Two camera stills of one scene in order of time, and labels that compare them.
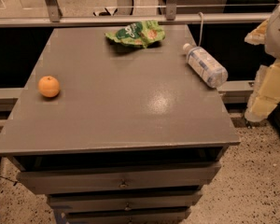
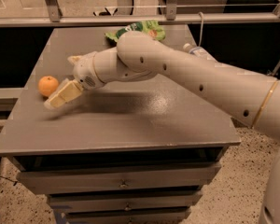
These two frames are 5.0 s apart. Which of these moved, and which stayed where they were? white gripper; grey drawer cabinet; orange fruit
Moved: white gripper
Stayed: grey drawer cabinet; orange fruit
